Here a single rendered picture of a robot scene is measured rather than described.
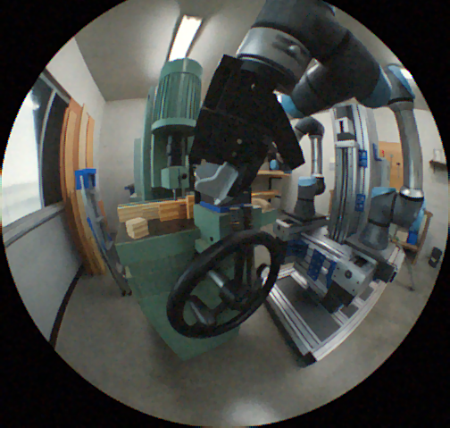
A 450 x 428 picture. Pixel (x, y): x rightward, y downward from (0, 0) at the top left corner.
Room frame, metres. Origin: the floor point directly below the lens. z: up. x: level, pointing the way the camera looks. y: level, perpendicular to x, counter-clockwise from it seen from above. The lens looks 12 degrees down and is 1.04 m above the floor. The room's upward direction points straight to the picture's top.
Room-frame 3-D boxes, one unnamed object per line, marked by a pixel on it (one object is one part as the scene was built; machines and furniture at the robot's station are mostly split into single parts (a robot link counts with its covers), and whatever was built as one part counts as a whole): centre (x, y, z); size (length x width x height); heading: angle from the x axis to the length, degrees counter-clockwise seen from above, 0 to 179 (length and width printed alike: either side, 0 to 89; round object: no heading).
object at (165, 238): (0.44, 0.05, 0.87); 0.61 x 0.30 x 0.06; 126
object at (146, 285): (0.58, 0.25, 0.76); 0.57 x 0.45 x 0.09; 36
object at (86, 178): (0.75, 1.05, 0.58); 0.27 x 0.25 x 1.16; 118
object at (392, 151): (1.44, -3.02, 1.50); 2.00 x 0.04 x 0.90; 27
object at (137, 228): (0.29, 0.23, 0.92); 0.05 x 0.04 x 0.04; 62
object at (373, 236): (0.28, -0.61, 0.87); 0.15 x 0.15 x 0.10
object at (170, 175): (0.49, 0.19, 1.03); 0.14 x 0.07 x 0.09; 36
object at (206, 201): (0.37, -0.01, 0.99); 0.13 x 0.11 x 0.06; 126
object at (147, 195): (0.71, 0.35, 1.16); 0.22 x 0.22 x 0.72; 36
